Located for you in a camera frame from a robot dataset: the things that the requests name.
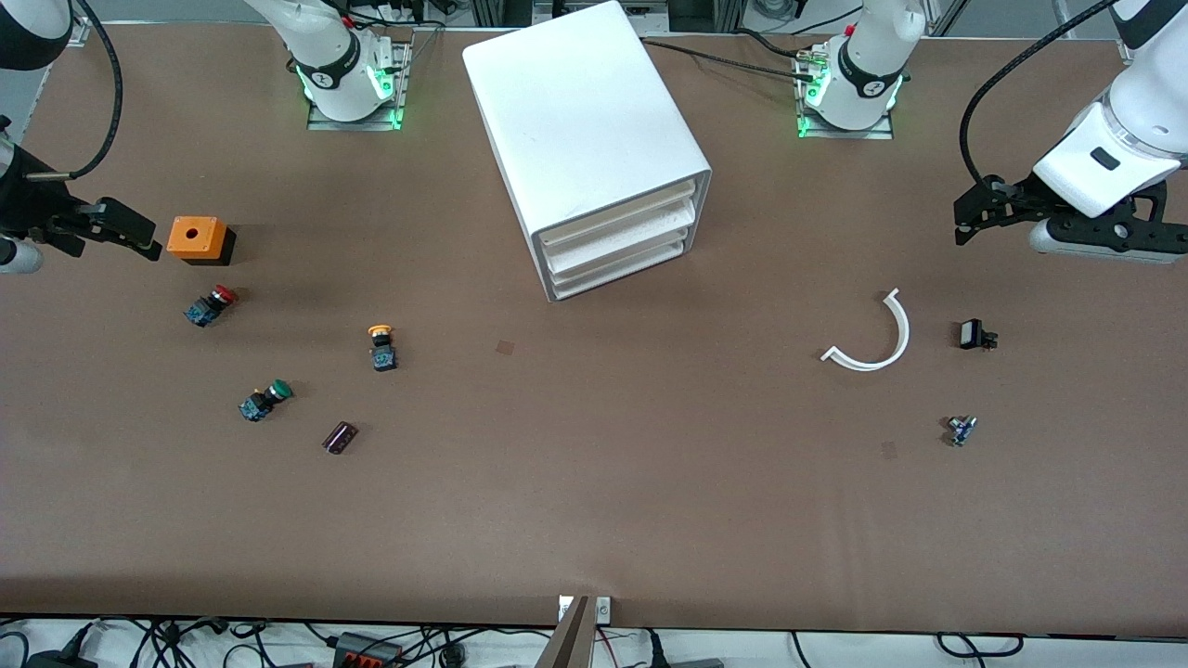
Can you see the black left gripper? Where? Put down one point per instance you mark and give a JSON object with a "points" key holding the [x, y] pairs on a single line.
{"points": [[1013, 198]]}

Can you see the orange box with hole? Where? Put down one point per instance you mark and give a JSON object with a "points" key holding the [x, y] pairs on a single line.
{"points": [[195, 237]]}

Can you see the grey camera post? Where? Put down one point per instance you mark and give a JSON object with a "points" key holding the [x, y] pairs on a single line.
{"points": [[568, 640]]}

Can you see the white drawer cabinet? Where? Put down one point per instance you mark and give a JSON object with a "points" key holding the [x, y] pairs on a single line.
{"points": [[575, 111]]}

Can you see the green push button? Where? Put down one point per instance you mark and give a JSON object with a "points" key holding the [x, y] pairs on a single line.
{"points": [[264, 401]]}

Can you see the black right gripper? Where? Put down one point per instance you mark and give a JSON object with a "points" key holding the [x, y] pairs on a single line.
{"points": [[26, 202]]}

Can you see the red push button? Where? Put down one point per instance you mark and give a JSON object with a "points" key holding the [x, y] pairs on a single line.
{"points": [[209, 306]]}

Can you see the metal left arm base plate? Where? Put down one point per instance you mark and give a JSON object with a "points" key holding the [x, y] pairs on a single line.
{"points": [[845, 134]]}

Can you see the black switch white face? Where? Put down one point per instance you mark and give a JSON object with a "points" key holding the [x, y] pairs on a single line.
{"points": [[972, 334]]}

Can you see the dark purple small block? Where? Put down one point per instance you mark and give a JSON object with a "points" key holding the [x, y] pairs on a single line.
{"points": [[340, 438]]}

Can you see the white plastic drawer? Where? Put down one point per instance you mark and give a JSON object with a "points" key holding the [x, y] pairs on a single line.
{"points": [[617, 215], [617, 262], [617, 238]]}

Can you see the black orange power strip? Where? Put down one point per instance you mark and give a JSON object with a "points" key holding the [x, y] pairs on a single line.
{"points": [[367, 649]]}

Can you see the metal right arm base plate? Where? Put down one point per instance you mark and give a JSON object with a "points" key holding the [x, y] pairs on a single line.
{"points": [[371, 123]]}

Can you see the white curved plastic bracket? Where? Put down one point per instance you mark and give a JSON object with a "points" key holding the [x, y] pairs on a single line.
{"points": [[903, 323]]}

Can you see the yellow push button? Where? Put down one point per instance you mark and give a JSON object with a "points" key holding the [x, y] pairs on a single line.
{"points": [[382, 353]]}

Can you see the small metal tee fitting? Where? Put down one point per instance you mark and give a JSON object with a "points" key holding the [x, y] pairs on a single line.
{"points": [[961, 430]]}

